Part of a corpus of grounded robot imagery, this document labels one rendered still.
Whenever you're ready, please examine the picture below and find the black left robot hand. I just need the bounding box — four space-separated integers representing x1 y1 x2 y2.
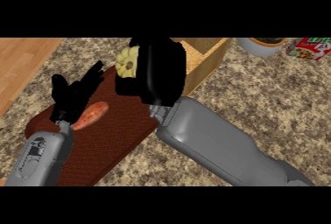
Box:
48 59 107 123

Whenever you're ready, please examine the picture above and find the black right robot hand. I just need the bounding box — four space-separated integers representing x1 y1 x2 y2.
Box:
114 37 189 108

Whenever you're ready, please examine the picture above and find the tan wicker basket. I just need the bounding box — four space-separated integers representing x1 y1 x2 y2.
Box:
170 37 234 96

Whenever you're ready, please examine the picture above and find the dark red placemat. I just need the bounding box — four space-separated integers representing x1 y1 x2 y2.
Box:
25 64 161 187

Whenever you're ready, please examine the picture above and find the orange sweet potato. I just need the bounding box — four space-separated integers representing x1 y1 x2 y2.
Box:
71 101 110 131

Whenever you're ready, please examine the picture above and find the white potted plant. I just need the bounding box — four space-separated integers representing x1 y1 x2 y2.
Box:
235 37 288 58

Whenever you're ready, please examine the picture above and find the red and green box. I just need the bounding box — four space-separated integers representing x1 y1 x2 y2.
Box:
284 37 331 61

